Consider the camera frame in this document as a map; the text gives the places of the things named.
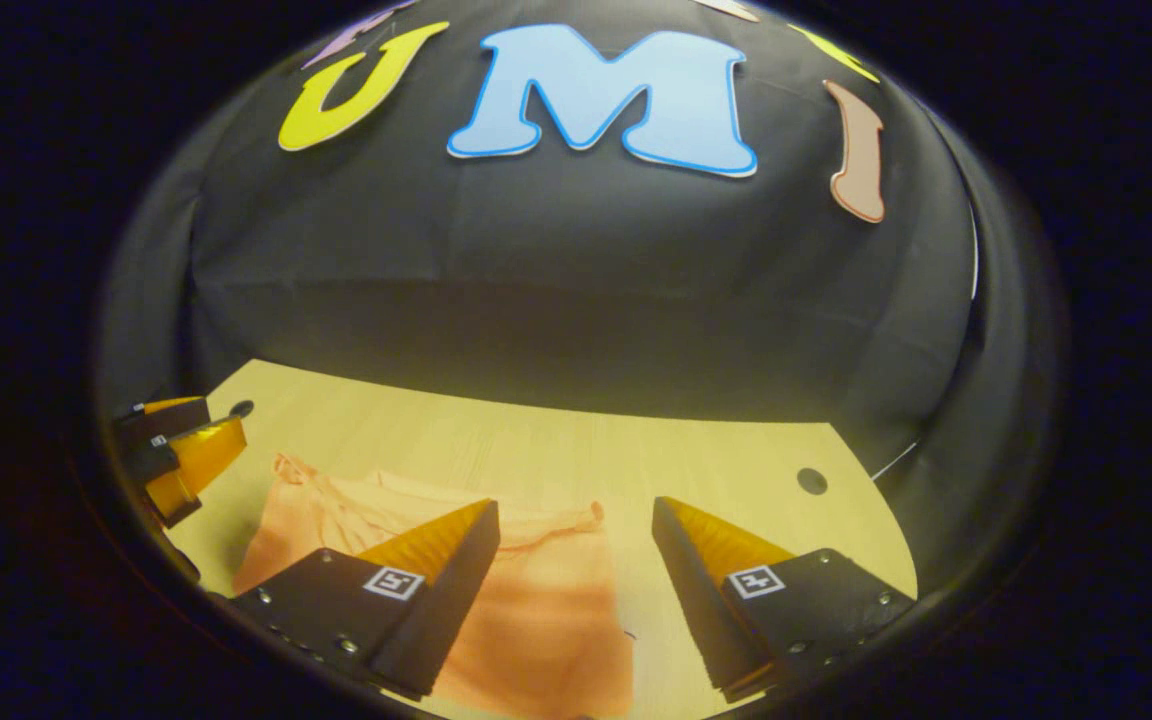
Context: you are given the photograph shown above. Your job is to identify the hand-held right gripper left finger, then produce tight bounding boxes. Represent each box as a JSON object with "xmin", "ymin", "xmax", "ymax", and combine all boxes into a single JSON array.
[{"xmin": 232, "ymin": 499, "xmax": 502, "ymax": 699}]

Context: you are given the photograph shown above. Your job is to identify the orange T-shirt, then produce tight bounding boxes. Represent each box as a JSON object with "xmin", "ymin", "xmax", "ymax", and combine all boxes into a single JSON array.
[{"xmin": 232, "ymin": 452, "xmax": 635, "ymax": 720}]

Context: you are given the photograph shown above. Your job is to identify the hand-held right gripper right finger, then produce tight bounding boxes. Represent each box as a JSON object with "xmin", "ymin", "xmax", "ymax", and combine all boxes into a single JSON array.
[{"xmin": 650, "ymin": 496, "xmax": 919, "ymax": 702}]

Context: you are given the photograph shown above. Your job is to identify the black backdrop cloth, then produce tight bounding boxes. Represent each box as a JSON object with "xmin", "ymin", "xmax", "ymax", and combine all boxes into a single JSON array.
[{"xmin": 96, "ymin": 0, "xmax": 1067, "ymax": 601}]

